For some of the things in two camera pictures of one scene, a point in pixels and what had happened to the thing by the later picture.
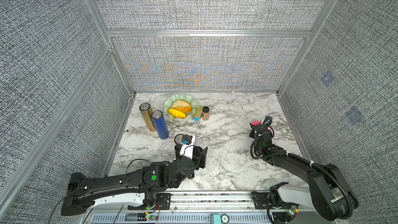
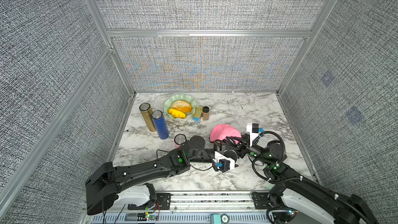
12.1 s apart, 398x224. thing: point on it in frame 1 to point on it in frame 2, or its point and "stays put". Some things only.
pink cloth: x=258 y=122 to x=221 y=131
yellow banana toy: x=176 y=113 stays put
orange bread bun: x=183 y=106 stays put
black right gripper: x=252 y=132 to x=245 y=149
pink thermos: x=178 y=139 stays put
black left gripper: x=202 y=160 to x=222 y=147
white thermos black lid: x=197 y=173 to x=229 y=154
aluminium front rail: x=205 y=208 stays put
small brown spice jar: x=205 y=113 stays put
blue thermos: x=158 y=118 stays put
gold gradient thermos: x=145 y=109 stays put
